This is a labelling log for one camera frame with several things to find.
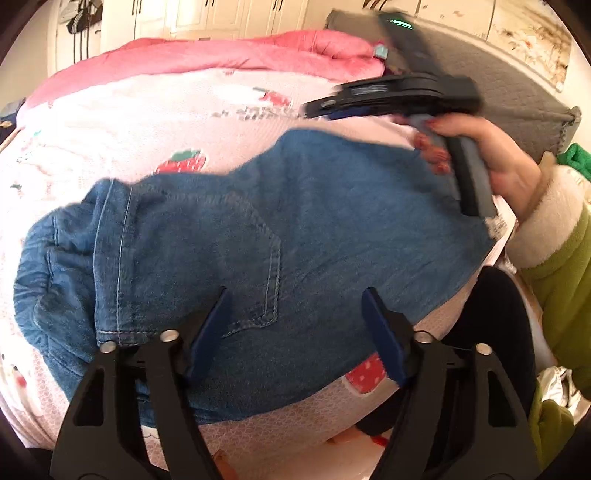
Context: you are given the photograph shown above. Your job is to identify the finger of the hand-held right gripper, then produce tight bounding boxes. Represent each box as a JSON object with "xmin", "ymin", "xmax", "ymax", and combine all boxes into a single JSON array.
[{"xmin": 302, "ymin": 90, "xmax": 393, "ymax": 121}]

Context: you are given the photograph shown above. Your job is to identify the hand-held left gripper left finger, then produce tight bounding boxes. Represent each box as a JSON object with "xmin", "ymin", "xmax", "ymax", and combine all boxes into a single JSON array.
[{"xmin": 50, "ymin": 287, "xmax": 232, "ymax": 480}]

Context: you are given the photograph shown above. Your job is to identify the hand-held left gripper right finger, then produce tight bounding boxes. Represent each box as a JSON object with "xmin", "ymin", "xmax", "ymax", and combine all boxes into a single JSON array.
[{"xmin": 361, "ymin": 286, "xmax": 542, "ymax": 480}]

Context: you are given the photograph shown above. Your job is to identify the blue denim pants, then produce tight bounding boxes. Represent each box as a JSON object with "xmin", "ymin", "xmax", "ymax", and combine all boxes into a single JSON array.
[{"xmin": 13, "ymin": 129, "xmax": 497, "ymax": 428}]

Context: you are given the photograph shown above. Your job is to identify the person's right hand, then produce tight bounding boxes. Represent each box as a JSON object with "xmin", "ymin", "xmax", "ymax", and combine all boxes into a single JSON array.
[{"xmin": 392, "ymin": 113, "xmax": 543, "ymax": 219}]

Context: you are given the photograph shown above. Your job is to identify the grey padded headboard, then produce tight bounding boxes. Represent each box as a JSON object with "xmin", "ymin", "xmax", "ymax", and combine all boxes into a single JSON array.
[{"xmin": 323, "ymin": 9, "xmax": 583, "ymax": 162}]

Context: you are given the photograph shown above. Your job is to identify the pink quilt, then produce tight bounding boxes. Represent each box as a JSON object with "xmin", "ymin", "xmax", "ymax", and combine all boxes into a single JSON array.
[{"xmin": 23, "ymin": 30, "xmax": 386, "ymax": 109}]

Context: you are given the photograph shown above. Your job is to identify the cream wardrobe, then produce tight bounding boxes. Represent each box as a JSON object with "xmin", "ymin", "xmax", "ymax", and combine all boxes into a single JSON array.
[{"xmin": 99, "ymin": 0, "xmax": 495, "ymax": 42}]

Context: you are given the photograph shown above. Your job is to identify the green cloth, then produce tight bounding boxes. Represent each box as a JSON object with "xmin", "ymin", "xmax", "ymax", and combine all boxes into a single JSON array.
[{"xmin": 556, "ymin": 143, "xmax": 591, "ymax": 183}]

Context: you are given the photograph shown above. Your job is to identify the person's green jacket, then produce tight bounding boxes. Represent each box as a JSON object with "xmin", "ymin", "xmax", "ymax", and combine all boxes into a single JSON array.
[{"xmin": 526, "ymin": 390, "xmax": 579, "ymax": 469}]

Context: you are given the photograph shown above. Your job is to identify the pink strawberry print bed sheet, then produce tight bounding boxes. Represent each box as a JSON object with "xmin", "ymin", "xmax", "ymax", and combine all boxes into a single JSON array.
[{"xmin": 0, "ymin": 69, "xmax": 513, "ymax": 472}]

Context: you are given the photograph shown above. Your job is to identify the hanging dark clothes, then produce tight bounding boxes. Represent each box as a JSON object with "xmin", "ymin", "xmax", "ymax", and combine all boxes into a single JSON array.
[{"xmin": 65, "ymin": 0, "xmax": 105, "ymax": 61}]

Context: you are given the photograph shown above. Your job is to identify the tree wall painting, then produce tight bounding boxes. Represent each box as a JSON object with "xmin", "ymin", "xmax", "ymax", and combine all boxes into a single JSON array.
[{"xmin": 489, "ymin": 0, "xmax": 573, "ymax": 93}]

